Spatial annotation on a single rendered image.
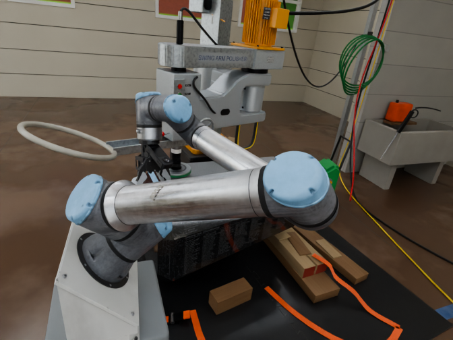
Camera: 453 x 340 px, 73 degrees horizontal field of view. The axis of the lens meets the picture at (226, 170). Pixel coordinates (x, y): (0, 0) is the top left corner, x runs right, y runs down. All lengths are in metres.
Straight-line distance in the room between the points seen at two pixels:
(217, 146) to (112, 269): 0.53
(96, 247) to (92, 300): 0.17
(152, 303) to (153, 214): 0.58
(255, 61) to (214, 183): 1.62
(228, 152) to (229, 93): 1.25
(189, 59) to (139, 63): 6.14
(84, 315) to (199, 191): 0.58
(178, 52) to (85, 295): 1.34
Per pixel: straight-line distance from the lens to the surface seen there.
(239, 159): 0.89
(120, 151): 1.88
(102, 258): 1.10
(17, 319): 2.58
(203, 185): 0.71
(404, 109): 5.03
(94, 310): 1.09
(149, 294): 1.35
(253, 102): 2.36
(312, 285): 2.62
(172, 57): 1.88
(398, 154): 4.56
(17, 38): 8.10
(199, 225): 2.05
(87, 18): 7.92
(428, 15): 5.17
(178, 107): 1.01
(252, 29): 2.29
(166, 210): 0.77
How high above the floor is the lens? 1.84
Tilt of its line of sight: 25 degrees down
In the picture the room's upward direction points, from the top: 6 degrees clockwise
